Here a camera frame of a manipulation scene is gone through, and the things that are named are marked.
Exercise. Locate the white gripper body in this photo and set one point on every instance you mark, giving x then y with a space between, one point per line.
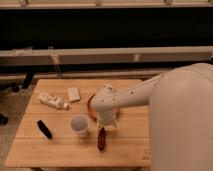
107 118

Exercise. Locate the dark red pepper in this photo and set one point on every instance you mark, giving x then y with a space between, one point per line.
101 139

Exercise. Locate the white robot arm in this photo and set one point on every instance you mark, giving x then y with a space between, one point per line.
180 105

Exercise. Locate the white ceramic cup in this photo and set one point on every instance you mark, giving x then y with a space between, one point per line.
80 125

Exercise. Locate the orange bowl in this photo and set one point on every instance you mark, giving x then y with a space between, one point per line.
92 112

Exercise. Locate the white rectangular block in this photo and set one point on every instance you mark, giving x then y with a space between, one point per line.
73 94

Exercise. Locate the wooden table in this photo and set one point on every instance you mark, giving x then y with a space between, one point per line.
126 146

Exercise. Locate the white plastic bottle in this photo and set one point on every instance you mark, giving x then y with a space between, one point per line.
52 101

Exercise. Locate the black oblong object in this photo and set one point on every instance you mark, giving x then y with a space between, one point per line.
44 129

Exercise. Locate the grey metal rail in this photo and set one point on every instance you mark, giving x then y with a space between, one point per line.
29 57

